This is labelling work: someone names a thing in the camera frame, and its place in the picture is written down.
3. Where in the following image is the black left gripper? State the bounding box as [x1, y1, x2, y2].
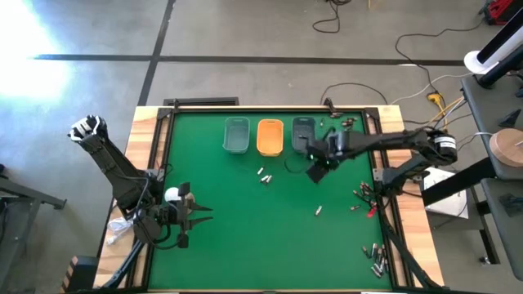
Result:
[162, 182, 215, 250]

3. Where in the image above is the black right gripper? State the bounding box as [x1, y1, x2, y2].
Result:
[304, 131, 348, 185]

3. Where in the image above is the grey plastic bin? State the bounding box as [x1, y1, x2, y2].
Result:
[291, 116, 317, 154]

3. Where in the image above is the brass lamp with white bulb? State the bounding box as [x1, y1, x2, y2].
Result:
[163, 186, 197, 207]

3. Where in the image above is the orange plastic bin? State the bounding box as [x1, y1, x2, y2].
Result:
[256, 118, 284, 158]

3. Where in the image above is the green table mat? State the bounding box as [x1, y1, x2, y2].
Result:
[147, 112, 393, 291]

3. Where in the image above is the black clamp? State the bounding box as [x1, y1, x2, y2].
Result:
[324, 97, 345, 119]

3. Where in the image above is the teal plastic bin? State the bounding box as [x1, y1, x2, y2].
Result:
[222, 116, 251, 155]

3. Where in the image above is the black floor vent grille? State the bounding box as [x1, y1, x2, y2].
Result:
[163, 96, 240, 107]

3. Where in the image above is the grey tray with striped edge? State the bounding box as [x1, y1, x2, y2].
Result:
[60, 255, 100, 293]

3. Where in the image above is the white board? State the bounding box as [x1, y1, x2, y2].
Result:
[422, 167, 469, 221]

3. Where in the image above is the black diagonal beam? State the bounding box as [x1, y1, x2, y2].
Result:
[420, 157, 498, 207]

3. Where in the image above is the grey side table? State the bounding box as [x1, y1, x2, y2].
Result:
[480, 177, 523, 283]
[460, 75, 523, 181]

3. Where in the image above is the dark metal stand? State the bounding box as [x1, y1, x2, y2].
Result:
[0, 163, 69, 293]

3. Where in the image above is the white tower fan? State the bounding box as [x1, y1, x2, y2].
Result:
[463, 7, 523, 76]

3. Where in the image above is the black stand leg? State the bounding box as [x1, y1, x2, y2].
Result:
[469, 199, 502, 266]

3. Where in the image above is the round wooden disc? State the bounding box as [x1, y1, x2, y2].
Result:
[489, 127, 523, 168]

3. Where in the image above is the small black wedge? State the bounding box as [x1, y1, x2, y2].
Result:
[497, 108, 522, 128]

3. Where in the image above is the dark crumpled object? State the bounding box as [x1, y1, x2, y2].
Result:
[498, 193, 523, 217]

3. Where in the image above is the black stand column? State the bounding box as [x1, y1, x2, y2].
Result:
[476, 43, 523, 89]

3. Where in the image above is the red and black tool case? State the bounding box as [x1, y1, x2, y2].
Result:
[478, 0, 516, 26]

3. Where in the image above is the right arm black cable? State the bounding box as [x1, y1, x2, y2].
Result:
[284, 154, 312, 175]

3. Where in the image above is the black aluminium table frame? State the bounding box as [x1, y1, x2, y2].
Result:
[101, 105, 446, 293]

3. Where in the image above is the white lamp cable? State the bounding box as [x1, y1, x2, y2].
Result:
[105, 216, 142, 246]

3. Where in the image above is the black arched floor cable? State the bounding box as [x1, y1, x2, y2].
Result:
[320, 82, 389, 106]

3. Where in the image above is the yellow extension cord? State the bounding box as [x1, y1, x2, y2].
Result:
[427, 92, 466, 131]

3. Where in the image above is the white floor cable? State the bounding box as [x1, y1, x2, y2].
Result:
[390, 72, 475, 105]

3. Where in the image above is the black looped floor cable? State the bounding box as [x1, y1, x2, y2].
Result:
[311, 0, 353, 34]

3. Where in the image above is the long black floor cable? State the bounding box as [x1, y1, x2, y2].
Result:
[394, 18, 486, 96]

